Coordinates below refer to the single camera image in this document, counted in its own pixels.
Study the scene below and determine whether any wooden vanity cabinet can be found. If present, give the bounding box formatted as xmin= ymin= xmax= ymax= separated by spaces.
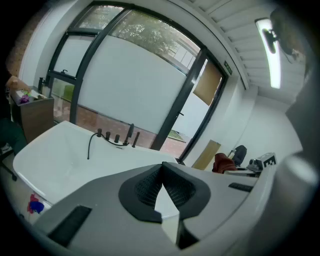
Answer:
xmin=11 ymin=88 xmax=56 ymax=144

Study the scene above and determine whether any black window frame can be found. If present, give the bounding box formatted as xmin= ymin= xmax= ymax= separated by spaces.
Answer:
xmin=46 ymin=1 xmax=230 ymax=160

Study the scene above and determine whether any black office chair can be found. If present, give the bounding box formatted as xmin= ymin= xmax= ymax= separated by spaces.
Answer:
xmin=232 ymin=144 xmax=248 ymax=166

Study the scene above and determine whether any black hand shower wand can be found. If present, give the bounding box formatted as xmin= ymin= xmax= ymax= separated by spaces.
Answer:
xmin=131 ymin=131 xmax=141 ymax=149

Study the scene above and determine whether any blue and red toy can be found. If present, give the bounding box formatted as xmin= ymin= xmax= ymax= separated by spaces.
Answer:
xmin=26 ymin=193 xmax=46 ymax=216

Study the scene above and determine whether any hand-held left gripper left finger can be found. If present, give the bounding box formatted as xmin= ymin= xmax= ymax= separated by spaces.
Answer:
xmin=118 ymin=163 xmax=164 ymax=224

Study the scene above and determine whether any red-brown wiping cloth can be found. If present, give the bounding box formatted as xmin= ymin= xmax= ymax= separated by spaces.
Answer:
xmin=212 ymin=152 xmax=237 ymax=174

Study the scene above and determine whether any person's face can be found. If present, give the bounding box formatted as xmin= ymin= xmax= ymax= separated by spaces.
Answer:
xmin=284 ymin=37 xmax=307 ymax=65

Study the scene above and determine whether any white bathtub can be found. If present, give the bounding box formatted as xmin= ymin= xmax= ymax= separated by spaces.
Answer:
xmin=12 ymin=120 xmax=181 ymax=219

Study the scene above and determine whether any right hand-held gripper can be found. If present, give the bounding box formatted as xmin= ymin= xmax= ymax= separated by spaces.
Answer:
xmin=246 ymin=152 xmax=278 ymax=173

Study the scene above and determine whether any brown door panel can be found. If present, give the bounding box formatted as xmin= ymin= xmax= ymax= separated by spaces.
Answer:
xmin=192 ymin=59 xmax=222 ymax=106

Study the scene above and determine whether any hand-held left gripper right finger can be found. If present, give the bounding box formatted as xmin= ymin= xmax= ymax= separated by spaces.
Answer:
xmin=161 ymin=161 xmax=212 ymax=250

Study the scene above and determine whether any light wooden board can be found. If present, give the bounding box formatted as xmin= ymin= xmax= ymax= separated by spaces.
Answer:
xmin=192 ymin=139 xmax=222 ymax=171

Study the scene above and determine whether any long ceiling light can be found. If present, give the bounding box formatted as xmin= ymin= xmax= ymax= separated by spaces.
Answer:
xmin=254 ymin=18 xmax=282 ymax=90

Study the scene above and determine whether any head-worn black camera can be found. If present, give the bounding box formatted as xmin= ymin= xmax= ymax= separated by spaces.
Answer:
xmin=261 ymin=27 xmax=279 ymax=55

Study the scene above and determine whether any green exit sign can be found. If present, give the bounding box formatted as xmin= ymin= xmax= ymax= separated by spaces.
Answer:
xmin=223 ymin=60 xmax=234 ymax=76

